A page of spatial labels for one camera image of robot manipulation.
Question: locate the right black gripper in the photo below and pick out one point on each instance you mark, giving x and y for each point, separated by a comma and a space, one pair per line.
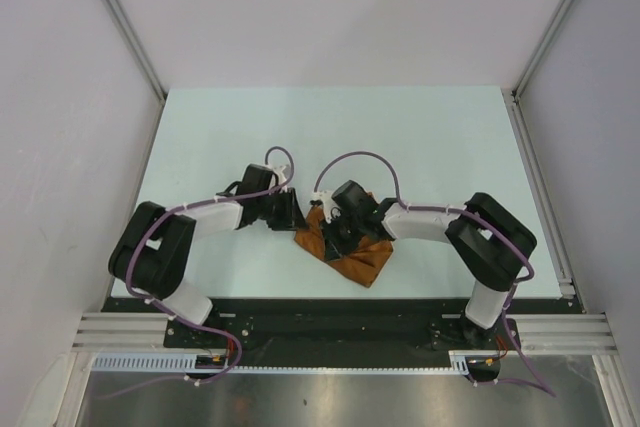
334, 246

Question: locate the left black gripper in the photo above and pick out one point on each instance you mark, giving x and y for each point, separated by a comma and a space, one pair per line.
291, 217

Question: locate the orange cloth napkin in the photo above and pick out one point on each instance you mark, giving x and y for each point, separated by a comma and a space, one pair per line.
362, 267

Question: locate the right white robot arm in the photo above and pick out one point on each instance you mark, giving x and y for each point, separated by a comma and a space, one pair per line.
490, 241

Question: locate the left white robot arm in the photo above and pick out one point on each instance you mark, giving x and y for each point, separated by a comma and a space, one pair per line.
151, 255

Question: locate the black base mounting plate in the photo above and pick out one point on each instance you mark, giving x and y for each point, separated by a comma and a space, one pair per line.
340, 334

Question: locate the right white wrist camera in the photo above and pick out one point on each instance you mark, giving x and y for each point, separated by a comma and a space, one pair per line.
325, 199

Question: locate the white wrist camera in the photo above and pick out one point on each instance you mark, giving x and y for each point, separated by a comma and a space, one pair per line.
282, 177
325, 199

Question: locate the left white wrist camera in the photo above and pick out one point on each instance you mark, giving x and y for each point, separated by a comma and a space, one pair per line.
282, 177

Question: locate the aluminium right side rail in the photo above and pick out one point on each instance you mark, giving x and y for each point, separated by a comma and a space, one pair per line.
553, 236

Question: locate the aluminium front frame rail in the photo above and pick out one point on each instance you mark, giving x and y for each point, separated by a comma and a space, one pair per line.
554, 334

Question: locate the right corner aluminium post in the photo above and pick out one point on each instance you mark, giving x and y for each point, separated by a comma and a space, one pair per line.
552, 29

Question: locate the corner aluminium post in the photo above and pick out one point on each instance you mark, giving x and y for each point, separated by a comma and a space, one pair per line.
552, 29
132, 41

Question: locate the left corner aluminium post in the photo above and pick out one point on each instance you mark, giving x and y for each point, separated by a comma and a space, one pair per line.
132, 41

